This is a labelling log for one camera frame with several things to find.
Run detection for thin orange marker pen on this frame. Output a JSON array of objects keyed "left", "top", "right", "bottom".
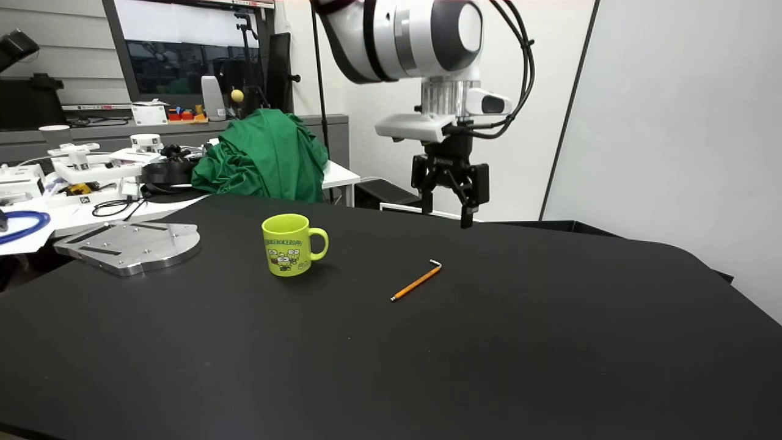
[{"left": 388, "top": 255, "right": 446, "bottom": 304}]

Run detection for black device on wall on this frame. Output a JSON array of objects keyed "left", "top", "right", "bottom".
[{"left": 0, "top": 27, "right": 41, "bottom": 73}]

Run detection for black round base object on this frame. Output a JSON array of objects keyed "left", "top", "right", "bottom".
[{"left": 140, "top": 143, "right": 200, "bottom": 202}]

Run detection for grey counter cabinet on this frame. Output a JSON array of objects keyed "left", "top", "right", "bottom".
[{"left": 0, "top": 111, "right": 354, "bottom": 171}]

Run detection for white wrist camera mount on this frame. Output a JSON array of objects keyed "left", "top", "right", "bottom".
[{"left": 372, "top": 86, "right": 514, "bottom": 143}]

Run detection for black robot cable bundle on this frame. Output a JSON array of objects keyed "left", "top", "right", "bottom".
[{"left": 454, "top": 0, "right": 541, "bottom": 142}]

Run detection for small red orange items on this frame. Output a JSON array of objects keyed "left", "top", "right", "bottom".
[{"left": 170, "top": 103, "right": 211, "bottom": 126}]

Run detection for flat silver metal plate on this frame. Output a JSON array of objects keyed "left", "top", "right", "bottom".
[{"left": 51, "top": 216, "right": 202, "bottom": 281}]

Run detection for crumpled green cloth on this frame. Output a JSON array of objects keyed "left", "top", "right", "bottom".
[{"left": 189, "top": 106, "right": 333, "bottom": 205}]

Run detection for black bag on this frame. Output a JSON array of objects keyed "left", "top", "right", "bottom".
[{"left": 0, "top": 71, "right": 69, "bottom": 130}]

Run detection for thin black cable loop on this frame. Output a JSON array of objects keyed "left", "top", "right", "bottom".
[{"left": 88, "top": 192, "right": 147, "bottom": 222}]

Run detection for white mechanical parts assembly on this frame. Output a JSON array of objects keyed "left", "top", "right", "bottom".
[{"left": 44, "top": 132, "right": 163, "bottom": 187}]

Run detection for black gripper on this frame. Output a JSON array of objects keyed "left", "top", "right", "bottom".
[{"left": 407, "top": 130, "right": 492, "bottom": 229}]

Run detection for yellow-green printed mug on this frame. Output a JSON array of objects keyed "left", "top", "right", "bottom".
[{"left": 259, "top": 209, "right": 333, "bottom": 281}]

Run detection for black computer monitor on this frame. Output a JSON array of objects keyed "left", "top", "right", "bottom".
[{"left": 101, "top": 0, "right": 281, "bottom": 106}]

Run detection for white cylindrical container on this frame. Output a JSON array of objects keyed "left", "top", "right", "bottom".
[{"left": 197, "top": 73, "right": 229, "bottom": 123}]

